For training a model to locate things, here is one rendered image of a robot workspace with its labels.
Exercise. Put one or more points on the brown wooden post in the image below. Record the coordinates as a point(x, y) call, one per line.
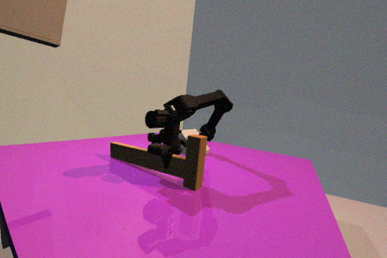
point(195, 162)

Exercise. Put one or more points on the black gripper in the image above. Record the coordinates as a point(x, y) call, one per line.
point(171, 145)

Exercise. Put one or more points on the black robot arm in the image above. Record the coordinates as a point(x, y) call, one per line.
point(186, 105)

